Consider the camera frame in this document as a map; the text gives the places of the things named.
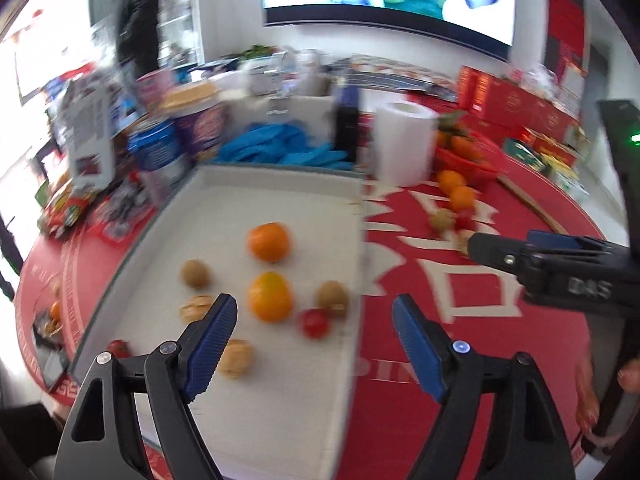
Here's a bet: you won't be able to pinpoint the walnut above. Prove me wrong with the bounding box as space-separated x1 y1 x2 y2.
218 338 255 379

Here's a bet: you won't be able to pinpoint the green kiwi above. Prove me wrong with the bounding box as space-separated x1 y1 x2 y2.
316 281 350 318

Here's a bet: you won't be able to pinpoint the red cherry tomato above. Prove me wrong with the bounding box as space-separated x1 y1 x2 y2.
299 309 331 339

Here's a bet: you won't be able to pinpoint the orange tangerine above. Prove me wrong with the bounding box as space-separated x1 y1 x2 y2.
246 222 292 263
247 271 294 323

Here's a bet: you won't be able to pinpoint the cherry tomato on mat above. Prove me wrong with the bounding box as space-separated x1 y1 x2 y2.
454 211 476 232

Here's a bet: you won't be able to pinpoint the wooden back scratcher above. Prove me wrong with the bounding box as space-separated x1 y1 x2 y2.
497 174 567 235

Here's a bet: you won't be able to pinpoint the orange basket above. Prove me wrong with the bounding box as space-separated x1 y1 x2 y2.
449 186 477 212
436 170 466 196

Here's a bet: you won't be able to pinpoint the kiwi near oranges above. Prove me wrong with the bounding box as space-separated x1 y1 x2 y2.
428 208 457 234

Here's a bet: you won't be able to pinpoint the red round table mat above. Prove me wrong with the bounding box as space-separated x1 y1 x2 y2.
16 179 587 479

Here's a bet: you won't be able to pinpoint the red plastic fruit basket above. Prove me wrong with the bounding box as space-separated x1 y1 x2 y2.
433 131 504 188

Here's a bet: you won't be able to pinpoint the red gift box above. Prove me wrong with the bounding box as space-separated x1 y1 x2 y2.
457 66 579 142

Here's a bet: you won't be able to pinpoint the white paper towel roll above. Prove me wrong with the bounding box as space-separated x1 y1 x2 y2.
372 101 439 188

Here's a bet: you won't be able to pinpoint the black power bank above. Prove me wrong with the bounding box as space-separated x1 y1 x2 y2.
333 86 360 164

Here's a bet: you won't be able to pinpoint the white grey-rimmed tray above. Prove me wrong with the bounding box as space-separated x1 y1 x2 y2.
70 165 364 479

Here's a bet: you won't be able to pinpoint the blue rubber gloves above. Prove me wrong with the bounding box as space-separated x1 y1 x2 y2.
215 124 355 171

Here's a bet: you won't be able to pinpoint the blue drink can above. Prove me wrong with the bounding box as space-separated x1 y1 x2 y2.
127 118 194 206

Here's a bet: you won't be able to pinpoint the purple milk tea cup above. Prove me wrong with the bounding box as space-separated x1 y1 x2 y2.
160 80 226 164

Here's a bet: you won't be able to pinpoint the white plastic basket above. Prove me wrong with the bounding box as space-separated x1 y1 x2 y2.
61 74 115 192

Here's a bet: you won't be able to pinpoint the person in black coat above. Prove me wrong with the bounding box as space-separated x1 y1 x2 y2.
113 0 160 82

